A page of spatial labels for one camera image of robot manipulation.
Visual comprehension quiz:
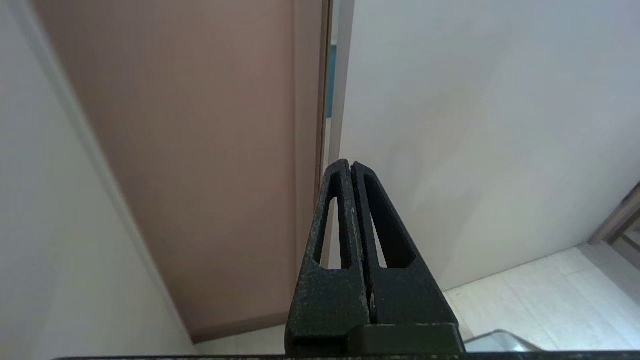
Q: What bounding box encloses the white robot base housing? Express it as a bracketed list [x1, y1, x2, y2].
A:
[464, 329, 543, 353]

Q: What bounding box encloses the beige curved wall panel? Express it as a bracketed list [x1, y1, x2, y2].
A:
[0, 0, 197, 360]

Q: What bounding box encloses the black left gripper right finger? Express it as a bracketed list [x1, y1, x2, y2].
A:
[351, 161, 463, 353]

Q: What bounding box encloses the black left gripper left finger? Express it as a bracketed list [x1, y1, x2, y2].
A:
[285, 159, 372, 353]

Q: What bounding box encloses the brown side door frame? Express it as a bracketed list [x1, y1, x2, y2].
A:
[589, 182, 640, 246]

